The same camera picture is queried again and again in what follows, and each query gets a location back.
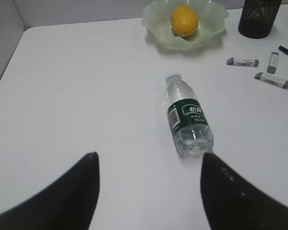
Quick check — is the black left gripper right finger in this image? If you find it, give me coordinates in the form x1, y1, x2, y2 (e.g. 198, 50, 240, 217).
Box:
200, 153, 288, 230

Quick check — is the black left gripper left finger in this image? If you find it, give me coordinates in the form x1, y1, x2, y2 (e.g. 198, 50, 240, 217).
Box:
0, 152, 100, 230

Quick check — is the clear water bottle green label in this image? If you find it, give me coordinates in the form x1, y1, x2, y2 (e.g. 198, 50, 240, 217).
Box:
165, 73, 214, 158

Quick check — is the yellow mango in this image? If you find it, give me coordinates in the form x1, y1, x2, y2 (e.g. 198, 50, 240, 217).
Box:
171, 5, 199, 37

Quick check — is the grey white eraser lower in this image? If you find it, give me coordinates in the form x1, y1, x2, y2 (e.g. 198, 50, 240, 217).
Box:
254, 72, 288, 89

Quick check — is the grey white eraser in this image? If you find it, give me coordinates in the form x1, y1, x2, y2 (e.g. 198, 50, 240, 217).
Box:
254, 72, 288, 89
226, 57, 259, 67
267, 52, 279, 74

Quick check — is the grey white eraser upper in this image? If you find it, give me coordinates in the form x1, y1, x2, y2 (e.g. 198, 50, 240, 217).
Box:
267, 52, 279, 74

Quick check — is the grey white eraser left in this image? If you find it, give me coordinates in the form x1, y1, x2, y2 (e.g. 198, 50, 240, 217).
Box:
226, 57, 259, 67

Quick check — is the black mesh pen holder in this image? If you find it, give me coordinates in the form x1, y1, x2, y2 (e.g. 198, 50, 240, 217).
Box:
238, 0, 282, 39

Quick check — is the pale green wavy glass plate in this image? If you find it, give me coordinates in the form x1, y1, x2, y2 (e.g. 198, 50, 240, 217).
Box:
142, 0, 229, 50

